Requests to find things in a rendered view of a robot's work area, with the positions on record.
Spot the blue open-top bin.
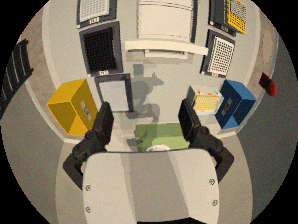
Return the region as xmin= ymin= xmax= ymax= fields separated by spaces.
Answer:
xmin=214 ymin=79 xmax=257 ymax=130

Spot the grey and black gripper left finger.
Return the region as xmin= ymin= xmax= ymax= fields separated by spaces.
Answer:
xmin=63 ymin=101 xmax=114 ymax=190

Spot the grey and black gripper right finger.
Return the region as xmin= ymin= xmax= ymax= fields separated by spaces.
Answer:
xmin=178 ymin=99 xmax=234 ymax=184

